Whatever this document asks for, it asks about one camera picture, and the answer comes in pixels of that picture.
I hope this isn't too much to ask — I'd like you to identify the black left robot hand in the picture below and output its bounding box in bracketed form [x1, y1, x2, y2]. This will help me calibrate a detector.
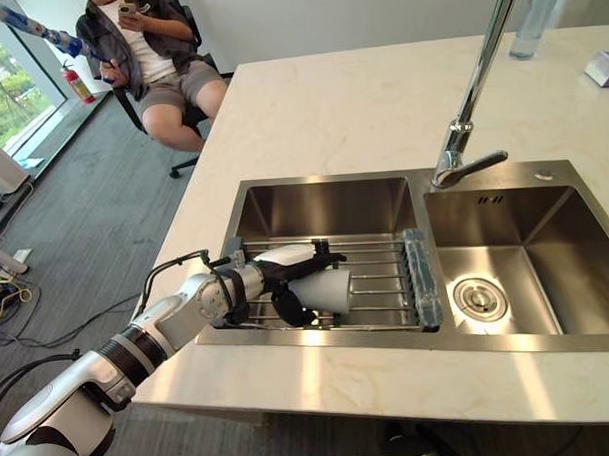
[253, 240, 350, 329]

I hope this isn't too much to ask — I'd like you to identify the white paper cup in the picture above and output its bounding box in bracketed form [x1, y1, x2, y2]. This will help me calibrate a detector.
[284, 268, 355, 319]

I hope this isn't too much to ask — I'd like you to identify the stainless steel double sink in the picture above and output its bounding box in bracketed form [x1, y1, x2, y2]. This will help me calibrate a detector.
[188, 157, 609, 367]

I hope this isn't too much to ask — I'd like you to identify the round metal sink drain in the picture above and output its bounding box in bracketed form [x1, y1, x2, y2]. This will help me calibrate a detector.
[451, 276, 510, 322]

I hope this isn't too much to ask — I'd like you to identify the chrome sink faucet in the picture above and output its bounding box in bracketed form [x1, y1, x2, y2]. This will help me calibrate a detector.
[424, 0, 530, 191]

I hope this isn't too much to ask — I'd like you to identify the white marble kitchen island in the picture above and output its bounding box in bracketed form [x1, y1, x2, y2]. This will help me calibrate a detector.
[119, 24, 609, 441]

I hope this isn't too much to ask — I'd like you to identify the black office chair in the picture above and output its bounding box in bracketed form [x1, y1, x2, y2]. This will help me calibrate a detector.
[108, 0, 235, 182]

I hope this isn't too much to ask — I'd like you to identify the person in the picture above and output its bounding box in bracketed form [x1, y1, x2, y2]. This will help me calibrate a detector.
[73, 0, 232, 157]

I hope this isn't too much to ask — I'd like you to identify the red fire extinguisher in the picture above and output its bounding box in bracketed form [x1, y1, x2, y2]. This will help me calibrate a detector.
[59, 58, 97, 106]

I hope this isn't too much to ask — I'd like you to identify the clear plastic water bottle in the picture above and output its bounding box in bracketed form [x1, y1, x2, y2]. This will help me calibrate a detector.
[506, 0, 563, 62]

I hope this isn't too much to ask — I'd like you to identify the purple tissue box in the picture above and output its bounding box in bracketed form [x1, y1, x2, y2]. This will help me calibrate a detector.
[581, 48, 609, 89]

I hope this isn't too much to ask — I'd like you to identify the wire sink drying rack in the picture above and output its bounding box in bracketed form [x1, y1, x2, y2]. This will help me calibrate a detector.
[217, 226, 446, 341]

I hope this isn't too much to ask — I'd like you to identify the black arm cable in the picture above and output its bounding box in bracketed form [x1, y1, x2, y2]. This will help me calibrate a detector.
[132, 248, 235, 325]

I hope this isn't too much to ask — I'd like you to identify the black floor cable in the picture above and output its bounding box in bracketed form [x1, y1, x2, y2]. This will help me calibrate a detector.
[0, 273, 144, 350]

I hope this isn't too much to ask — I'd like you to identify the yellow cable bundle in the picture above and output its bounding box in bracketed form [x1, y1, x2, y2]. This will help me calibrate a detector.
[0, 280, 34, 313]

